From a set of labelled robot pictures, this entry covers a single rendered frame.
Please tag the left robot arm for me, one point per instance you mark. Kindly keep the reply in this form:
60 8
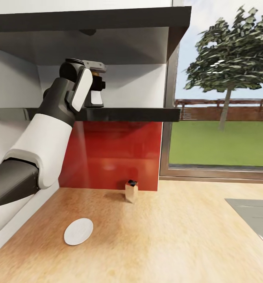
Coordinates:
35 160

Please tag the bottle of coffee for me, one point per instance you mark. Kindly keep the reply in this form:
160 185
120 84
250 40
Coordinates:
93 98

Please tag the fridge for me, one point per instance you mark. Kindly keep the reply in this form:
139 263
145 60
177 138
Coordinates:
19 88

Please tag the drop in sink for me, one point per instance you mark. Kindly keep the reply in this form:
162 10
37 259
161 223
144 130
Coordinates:
251 210

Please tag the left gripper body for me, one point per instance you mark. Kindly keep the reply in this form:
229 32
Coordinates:
96 84

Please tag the countertop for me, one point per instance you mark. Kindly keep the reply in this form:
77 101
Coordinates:
185 232

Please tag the fixed window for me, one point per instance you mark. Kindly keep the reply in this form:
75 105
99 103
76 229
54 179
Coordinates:
215 76

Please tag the saucer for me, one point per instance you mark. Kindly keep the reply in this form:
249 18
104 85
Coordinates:
78 231

